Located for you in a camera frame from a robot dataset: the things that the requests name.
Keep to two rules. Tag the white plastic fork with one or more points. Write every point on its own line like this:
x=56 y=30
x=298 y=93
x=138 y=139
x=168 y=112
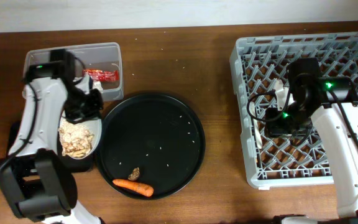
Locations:
x=258 y=139

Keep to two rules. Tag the black rectangular tray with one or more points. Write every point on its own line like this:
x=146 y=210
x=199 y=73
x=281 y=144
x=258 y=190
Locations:
x=74 y=165

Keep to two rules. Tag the clear plastic bin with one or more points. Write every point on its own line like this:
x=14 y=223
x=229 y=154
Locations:
x=101 y=56

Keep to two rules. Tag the grey plate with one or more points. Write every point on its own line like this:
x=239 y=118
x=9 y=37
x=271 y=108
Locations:
x=94 y=126

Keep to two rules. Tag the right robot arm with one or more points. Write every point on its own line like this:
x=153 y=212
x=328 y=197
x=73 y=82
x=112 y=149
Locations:
x=330 y=106

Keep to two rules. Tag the orange carrot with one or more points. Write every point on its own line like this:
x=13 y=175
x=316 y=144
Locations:
x=140 y=188

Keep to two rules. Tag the red snack wrapper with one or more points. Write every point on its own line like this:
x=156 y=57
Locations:
x=101 y=75

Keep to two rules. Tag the white tissue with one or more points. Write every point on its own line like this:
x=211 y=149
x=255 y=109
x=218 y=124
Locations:
x=97 y=86

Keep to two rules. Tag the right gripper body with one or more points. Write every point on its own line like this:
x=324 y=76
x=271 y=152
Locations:
x=286 y=120

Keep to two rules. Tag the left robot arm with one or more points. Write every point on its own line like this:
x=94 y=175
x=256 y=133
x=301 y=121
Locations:
x=34 y=181

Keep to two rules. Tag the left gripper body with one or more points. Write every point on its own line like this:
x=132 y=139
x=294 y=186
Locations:
x=86 y=106

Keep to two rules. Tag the pile of rice and shells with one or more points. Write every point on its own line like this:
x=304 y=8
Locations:
x=76 y=140

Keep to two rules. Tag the round black serving tray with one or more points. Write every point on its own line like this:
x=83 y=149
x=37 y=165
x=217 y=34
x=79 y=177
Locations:
x=159 y=135

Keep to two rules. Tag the grey dishwasher rack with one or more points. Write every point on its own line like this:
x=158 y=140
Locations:
x=256 y=64

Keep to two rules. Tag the brown walnut shell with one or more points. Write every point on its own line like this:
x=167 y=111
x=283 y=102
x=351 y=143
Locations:
x=134 y=175

